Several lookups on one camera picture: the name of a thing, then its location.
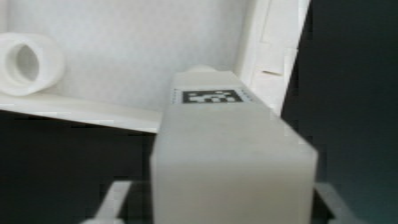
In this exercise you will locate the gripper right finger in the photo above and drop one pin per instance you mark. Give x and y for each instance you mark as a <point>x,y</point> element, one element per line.
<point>331,210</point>

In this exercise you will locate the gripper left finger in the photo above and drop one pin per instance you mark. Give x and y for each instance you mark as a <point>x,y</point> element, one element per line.
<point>124,206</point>

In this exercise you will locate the white leg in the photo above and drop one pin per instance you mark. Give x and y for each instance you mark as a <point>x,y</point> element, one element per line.
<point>233,164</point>

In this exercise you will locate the white desk top panel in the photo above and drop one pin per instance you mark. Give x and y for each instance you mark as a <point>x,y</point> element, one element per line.
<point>107,46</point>

